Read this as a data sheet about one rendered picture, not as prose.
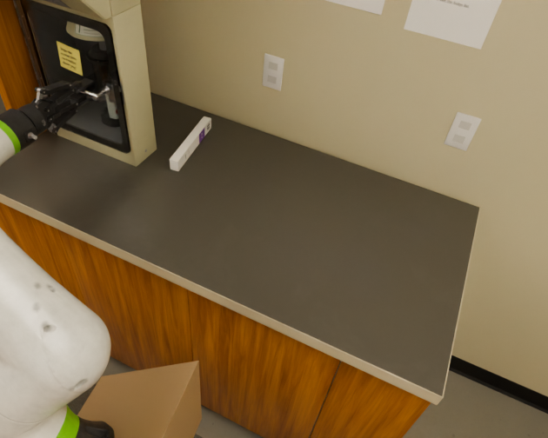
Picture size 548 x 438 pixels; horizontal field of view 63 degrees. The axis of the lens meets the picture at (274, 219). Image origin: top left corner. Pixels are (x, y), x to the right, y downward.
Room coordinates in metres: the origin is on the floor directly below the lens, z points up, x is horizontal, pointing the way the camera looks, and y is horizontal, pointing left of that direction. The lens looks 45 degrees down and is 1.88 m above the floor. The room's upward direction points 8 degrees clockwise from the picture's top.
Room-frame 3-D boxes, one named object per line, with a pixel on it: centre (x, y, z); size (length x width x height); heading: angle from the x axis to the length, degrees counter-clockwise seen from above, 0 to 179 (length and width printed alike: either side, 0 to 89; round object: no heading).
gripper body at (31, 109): (0.94, 0.63, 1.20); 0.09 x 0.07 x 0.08; 160
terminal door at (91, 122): (1.14, 0.61, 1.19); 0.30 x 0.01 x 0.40; 70
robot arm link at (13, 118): (0.86, 0.65, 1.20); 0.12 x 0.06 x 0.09; 70
